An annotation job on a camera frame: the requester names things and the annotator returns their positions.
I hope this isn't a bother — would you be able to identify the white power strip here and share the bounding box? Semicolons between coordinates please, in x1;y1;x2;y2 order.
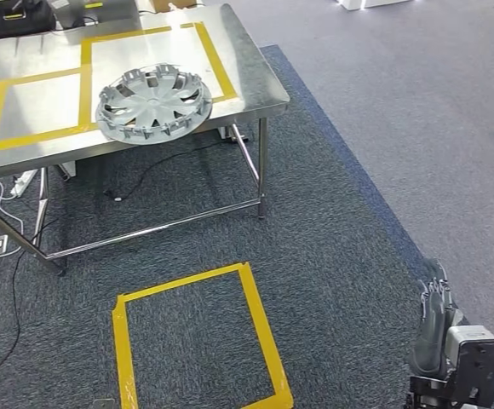
11;169;39;199

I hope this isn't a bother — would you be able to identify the large yellow table tape square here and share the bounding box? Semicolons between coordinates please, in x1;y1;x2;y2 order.
80;21;239;128

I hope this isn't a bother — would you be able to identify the yellow floor tape square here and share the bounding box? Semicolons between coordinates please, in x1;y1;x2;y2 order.
111;262;295;409

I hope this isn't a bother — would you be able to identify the grey plastic wheel hubcap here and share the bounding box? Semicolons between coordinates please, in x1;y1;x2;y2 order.
95;63;213;147

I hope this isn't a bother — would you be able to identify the short black floor cable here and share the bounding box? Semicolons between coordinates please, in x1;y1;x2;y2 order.
104;141;227;203

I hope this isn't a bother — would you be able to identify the steel workbench table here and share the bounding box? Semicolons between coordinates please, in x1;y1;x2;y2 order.
0;3;292;278

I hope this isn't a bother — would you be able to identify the large grey metal case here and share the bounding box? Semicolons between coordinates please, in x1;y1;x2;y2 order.
48;0;141;29

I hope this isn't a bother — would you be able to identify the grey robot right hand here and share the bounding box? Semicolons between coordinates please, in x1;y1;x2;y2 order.
408;258;460;381

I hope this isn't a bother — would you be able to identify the black equipment bag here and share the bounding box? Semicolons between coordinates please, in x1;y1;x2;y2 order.
0;0;57;41

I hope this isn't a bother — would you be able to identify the long black floor cable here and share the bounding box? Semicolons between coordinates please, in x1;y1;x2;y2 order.
0;220;56;394

